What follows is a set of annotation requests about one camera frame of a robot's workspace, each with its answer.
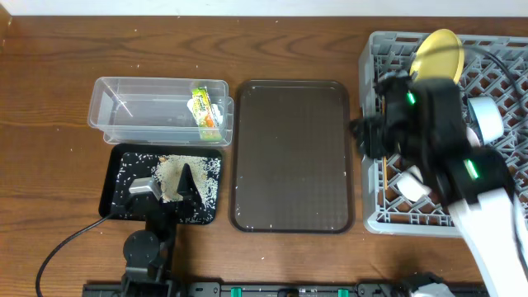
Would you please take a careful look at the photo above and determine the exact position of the small white cup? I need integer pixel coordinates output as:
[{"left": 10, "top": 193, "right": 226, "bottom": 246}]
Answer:
[{"left": 397, "top": 166, "right": 431, "bottom": 202}]

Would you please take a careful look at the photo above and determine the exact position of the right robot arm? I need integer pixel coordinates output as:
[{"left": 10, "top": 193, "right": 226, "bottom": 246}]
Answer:
[{"left": 350, "top": 77, "right": 527, "bottom": 296}]

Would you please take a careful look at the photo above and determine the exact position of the wooden chopstick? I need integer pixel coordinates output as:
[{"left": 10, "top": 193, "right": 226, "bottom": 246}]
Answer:
[{"left": 382, "top": 157, "right": 389, "bottom": 191}]

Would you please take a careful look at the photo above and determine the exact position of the green snack wrapper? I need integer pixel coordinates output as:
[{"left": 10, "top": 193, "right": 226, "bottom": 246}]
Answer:
[{"left": 191, "top": 87, "right": 221, "bottom": 141}]

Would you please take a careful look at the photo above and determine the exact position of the white tissue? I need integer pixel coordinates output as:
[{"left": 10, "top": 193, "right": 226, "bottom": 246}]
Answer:
[{"left": 186, "top": 99, "right": 224, "bottom": 128}]

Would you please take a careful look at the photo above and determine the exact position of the pink bowl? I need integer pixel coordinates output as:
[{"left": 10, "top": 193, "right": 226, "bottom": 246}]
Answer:
[{"left": 466, "top": 127, "right": 481, "bottom": 147}]

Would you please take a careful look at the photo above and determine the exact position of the yellow plate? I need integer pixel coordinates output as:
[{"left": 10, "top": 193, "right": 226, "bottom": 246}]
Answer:
[{"left": 409, "top": 29, "right": 464, "bottom": 83}]

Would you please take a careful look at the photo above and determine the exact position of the dark brown serving tray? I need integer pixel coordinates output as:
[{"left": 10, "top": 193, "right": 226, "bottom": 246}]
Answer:
[{"left": 229, "top": 79, "right": 355, "bottom": 234}]

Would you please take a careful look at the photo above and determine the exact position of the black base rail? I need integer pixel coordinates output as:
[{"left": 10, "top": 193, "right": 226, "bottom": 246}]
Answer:
[{"left": 82, "top": 282, "right": 489, "bottom": 297}]

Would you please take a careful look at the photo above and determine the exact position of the black waste tray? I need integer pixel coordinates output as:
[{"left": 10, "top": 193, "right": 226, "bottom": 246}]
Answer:
[{"left": 98, "top": 144, "right": 223, "bottom": 225}]

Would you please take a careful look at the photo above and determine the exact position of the blue bowl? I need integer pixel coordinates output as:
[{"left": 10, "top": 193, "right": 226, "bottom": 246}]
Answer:
[{"left": 468, "top": 97, "right": 504, "bottom": 144}]

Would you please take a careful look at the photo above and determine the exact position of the clear plastic waste bin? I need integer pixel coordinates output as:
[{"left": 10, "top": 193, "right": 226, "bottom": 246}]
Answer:
[{"left": 87, "top": 77, "right": 234, "bottom": 147}]

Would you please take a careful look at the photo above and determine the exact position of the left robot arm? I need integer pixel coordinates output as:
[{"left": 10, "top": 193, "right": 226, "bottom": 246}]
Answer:
[{"left": 120, "top": 164, "right": 202, "bottom": 296}]

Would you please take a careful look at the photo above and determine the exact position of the grey dishwasher rack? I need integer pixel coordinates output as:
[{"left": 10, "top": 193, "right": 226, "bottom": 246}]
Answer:
[{"left": 359, "top": 31, "right": 527, "bottom": 238}]

